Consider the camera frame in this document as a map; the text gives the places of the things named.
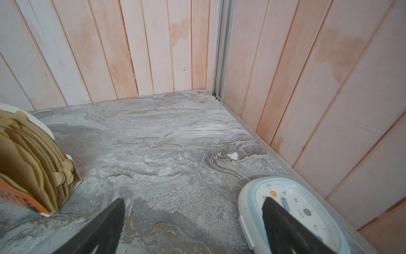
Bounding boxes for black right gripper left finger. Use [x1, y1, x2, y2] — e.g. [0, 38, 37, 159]
[55, 198, 125, 254]

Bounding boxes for white round timer clock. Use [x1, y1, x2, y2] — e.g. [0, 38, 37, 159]
[238, 177, 351, 254]

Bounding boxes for brown paper coffee filters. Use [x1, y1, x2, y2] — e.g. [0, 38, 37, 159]
[0, 109, 75, 213]

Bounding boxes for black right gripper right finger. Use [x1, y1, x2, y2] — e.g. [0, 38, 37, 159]
[262, 197, 333, 254]

